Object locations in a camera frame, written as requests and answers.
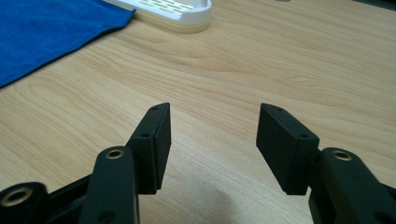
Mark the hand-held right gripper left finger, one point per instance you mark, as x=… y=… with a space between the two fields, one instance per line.
x=152 y=149

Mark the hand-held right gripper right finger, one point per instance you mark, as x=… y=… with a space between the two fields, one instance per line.
x=285 y=149

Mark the white slotted drain tray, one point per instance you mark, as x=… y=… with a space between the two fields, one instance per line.
x=177 y=12

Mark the blue cloth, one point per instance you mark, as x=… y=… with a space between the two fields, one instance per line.
x=46 y=34

